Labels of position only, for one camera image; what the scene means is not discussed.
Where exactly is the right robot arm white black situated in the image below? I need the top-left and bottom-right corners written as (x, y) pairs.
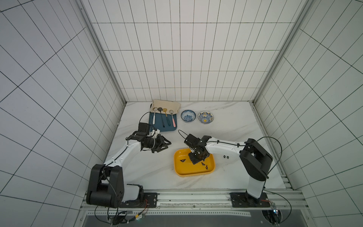
top-left (184, 134), bottom-right (273, 200)

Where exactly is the yellow plastic storage tray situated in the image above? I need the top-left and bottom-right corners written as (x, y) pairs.
top-left (174, 148), bottom-right (216, 177)

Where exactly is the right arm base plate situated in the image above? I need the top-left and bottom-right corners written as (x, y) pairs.
top-left (230, 193), bottom-right (271, 208)

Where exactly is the yellow blue patterned bowl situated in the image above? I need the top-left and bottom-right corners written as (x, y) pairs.
top-left (198, 111), bottom-right (214, 124)

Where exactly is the aluminium mounting rail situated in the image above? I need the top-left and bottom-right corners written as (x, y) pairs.
top-left (80, 189), bottom-right (308, 218)

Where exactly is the dark blue rectangular tray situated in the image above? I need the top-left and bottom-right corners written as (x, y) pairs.
top-left (148, 111), bottom-right (177, 132)

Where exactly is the gold blue handled spoon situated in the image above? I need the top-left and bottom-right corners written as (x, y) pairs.
top-left (162, 108), bottom-right (171, 126)

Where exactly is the white handled spoon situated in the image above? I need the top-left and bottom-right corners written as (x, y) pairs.
top-left (152, 107), bottom-right (157, 125)

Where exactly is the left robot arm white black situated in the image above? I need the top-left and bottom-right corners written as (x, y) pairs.
top-left (86, 123), bottom-right (172, 208)

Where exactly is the black handled spoon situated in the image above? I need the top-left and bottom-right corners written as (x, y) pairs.
top-left (157, 107), bottom-right (165, 127)

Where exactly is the beige folded cloth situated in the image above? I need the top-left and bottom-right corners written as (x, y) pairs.
top-left (150, 99), bottom-right (181, 114)

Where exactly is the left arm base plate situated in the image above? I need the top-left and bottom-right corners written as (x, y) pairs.
top-left (119, 193), bottom-right (158, 209)

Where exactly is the pink handled spoon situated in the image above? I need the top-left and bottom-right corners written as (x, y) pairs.
top-left (169, 110), bottom-right (176, 128)

